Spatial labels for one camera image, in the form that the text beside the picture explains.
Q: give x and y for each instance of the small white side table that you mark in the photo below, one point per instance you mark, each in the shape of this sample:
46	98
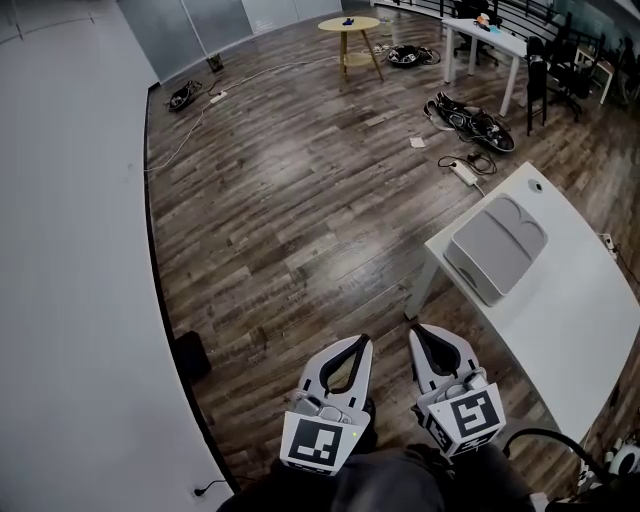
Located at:
602	70

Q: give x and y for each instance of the black floor box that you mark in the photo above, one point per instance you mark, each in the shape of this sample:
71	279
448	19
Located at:
192	355

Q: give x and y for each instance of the yellow round side table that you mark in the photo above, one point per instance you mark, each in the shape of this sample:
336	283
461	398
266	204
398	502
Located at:
350	24

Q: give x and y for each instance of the long white table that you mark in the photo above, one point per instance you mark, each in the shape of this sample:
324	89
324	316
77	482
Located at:
487	40

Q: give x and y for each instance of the person's grey clothed torso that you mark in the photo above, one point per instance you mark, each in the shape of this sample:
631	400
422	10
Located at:
390	485

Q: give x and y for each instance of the person's left forearm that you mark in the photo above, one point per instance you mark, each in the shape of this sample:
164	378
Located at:
280	490

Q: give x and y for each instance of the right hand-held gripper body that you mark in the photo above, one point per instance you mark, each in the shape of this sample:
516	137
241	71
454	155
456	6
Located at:
467	415

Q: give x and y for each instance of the white paper scrap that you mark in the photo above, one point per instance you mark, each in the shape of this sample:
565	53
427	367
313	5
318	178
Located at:
418	142

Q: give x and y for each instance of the grey compartment tray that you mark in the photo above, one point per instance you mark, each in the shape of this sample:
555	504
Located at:
495	245

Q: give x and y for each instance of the small orange object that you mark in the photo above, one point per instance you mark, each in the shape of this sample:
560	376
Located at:
482	20

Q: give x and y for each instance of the white desk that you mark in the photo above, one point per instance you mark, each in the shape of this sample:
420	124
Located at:
560	325

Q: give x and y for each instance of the black folding chair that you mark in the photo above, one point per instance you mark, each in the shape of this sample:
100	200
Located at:
536	75

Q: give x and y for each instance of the black metal railing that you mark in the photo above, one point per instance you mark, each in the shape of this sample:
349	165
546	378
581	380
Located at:
500	10

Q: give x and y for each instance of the white round device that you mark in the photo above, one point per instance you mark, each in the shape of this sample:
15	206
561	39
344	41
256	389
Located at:
625	462

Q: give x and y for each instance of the black backpack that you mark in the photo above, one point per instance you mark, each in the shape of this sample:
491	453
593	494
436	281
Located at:
600	502

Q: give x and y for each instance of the black office chair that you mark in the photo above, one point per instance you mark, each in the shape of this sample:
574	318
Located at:
570	70
475	30

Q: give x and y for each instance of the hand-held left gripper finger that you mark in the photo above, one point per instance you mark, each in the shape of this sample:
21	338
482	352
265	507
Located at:
368	372
312	365

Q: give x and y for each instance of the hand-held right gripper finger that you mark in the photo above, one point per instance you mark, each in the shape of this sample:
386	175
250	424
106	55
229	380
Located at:
420	375
465	352

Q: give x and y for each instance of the large white power strip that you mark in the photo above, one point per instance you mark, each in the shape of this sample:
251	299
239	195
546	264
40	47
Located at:
462	174

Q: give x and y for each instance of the dark waste bin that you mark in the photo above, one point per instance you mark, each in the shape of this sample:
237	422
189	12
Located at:
215	64

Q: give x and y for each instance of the person's right forearm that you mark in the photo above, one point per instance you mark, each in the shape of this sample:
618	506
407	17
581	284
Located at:
500	480

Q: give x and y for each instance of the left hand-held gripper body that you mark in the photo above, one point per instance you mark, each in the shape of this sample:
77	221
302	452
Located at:
310	442

